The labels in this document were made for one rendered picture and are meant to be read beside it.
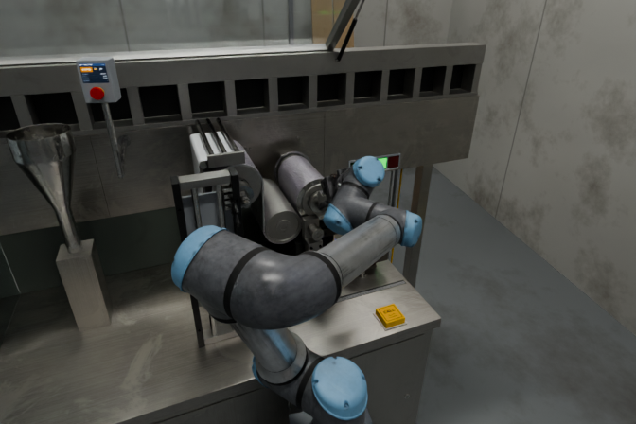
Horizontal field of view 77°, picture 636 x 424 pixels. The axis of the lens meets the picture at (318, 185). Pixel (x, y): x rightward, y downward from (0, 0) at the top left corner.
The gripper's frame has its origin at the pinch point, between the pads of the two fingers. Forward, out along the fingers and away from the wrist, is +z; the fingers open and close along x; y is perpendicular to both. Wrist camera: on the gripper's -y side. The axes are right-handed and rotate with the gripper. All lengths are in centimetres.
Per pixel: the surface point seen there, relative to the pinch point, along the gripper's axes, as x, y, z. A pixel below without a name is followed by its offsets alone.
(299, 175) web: 4.8, 13.5, 5.6
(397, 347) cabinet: -17, -48, 11
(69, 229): 73, 9, 9
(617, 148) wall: -209, 10, 48
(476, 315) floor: -122, -69, 110
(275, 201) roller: 13.7, 7.0, 8.5
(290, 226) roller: 11.3, -2.3, 7.3
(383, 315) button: -11.8, -36.3, 5.2
